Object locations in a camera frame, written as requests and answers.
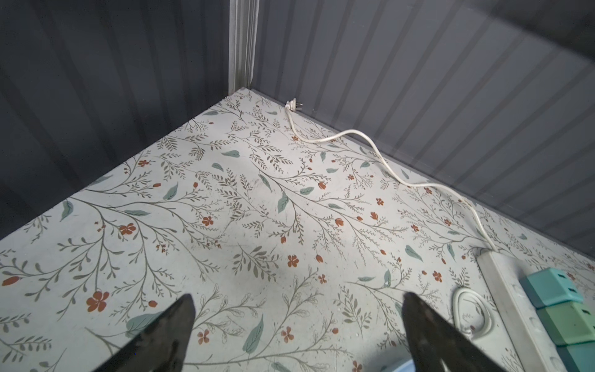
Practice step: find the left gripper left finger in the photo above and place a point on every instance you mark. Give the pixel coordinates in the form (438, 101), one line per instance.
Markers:
(162, 345)

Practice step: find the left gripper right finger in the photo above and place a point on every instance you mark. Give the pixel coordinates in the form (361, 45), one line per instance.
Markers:
(435, 345)

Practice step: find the white multicolour power strip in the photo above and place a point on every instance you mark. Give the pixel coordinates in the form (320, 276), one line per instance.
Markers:
(534, 347)

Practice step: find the teal charger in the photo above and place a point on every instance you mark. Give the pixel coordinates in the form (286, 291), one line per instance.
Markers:
(550, 287)
(578, 357)

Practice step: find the green charger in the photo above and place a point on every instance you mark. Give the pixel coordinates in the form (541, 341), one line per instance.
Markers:
(568, 323)

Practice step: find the blue square socket cube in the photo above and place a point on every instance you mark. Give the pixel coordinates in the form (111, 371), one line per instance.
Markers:
(400, 366)

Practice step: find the floral table mat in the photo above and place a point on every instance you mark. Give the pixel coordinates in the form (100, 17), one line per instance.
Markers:
(296, 252)

